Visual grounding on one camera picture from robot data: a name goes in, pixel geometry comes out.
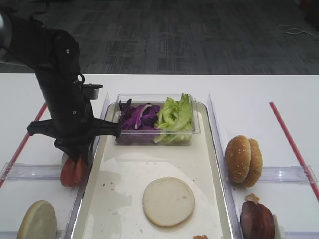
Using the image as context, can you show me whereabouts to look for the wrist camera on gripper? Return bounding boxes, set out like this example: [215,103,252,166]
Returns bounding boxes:
[82,84,103,100]

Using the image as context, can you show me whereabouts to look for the clear holder lower right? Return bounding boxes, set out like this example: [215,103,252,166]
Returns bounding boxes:
[280,232,319,239]

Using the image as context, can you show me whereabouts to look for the upright bun slice left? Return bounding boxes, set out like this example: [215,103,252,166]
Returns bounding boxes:
[16,200,57,239]

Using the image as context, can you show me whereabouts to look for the purple cabbage leaves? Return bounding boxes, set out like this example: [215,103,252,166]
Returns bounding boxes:
[118,99,160,130]

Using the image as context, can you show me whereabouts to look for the sesame bun top front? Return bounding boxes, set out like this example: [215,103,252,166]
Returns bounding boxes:
[225,135,251,183]

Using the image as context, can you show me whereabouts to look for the flat bun bottom on tray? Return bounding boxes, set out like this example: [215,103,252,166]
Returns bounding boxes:
[142,177,195,227]

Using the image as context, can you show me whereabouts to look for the sesame bun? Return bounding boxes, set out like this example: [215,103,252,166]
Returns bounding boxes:
[242,138,263,187]
[225,135,251,183]

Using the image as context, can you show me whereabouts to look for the brown crumb on tray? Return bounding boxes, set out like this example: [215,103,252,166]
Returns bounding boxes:
[193,235,208,239]

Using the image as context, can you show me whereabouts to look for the red strip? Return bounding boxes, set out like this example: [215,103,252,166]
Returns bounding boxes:
[0,103,47,187]
[269,102,319,200]

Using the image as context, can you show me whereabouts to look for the dark meat patty rear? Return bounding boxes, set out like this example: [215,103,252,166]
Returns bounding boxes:
[258,204,275,239]

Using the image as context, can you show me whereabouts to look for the right red strip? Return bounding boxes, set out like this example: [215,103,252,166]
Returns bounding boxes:
[269,102,319,200]

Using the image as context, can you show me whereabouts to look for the green lettuce leaves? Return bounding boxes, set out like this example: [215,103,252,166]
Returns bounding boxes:
[154,93,193,145]

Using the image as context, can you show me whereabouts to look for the clear holder upper right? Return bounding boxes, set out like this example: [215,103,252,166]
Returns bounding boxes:
[258,165,318,184]

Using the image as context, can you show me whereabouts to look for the clear holder upper left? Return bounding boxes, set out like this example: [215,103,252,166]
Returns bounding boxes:
[0,163,62,180]

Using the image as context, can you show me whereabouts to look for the sesame bun top rear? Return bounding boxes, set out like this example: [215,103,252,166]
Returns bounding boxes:
[242,138,263,187]

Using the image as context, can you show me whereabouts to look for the left clear long rail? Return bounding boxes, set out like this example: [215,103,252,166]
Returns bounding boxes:
[56,92,110,239]

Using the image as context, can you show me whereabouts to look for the white block behind patties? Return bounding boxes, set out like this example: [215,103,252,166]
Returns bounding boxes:
[273,214,286,239]

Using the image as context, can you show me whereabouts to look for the left red strip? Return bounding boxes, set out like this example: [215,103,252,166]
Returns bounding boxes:
[0,103,47,187]

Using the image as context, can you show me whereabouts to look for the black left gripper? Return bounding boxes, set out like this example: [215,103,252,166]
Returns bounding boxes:
[26,82,122,165]

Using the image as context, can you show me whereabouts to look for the cream rectangular tray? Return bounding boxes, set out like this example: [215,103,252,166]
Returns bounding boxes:
[71,103,233,239]

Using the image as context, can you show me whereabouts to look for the white cable on floor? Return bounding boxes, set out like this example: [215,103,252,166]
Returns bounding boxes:
[278,24,319,39]

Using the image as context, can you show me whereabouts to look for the brown crumb on table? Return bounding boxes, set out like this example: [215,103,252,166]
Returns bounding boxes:
[245,193,260,204]

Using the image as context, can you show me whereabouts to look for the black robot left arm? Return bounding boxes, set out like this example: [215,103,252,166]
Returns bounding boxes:
[0,7,121,163]

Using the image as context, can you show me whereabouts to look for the clear plastic salad container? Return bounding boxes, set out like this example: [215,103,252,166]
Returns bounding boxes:
[112,93,200,145]

